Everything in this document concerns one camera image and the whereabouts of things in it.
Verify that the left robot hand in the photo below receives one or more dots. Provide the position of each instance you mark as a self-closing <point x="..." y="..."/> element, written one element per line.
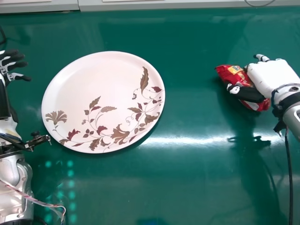
<point x="7" y="100"/>

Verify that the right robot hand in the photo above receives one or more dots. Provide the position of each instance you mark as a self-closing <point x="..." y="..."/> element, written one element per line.
<point x="269" y="75"/>

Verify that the red biscuit packet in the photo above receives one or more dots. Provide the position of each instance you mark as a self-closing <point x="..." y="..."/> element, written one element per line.
<point x="232" y="71"/>

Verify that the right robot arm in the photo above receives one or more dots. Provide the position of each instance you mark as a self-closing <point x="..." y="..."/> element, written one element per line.
<point x="294" y="122"/>

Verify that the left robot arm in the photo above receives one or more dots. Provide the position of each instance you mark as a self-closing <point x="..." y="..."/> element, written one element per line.
<point x="14" y="171"/>

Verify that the plate with brown leaf pattern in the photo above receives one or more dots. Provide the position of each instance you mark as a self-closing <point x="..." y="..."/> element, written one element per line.
<point x="100" y="93"/>

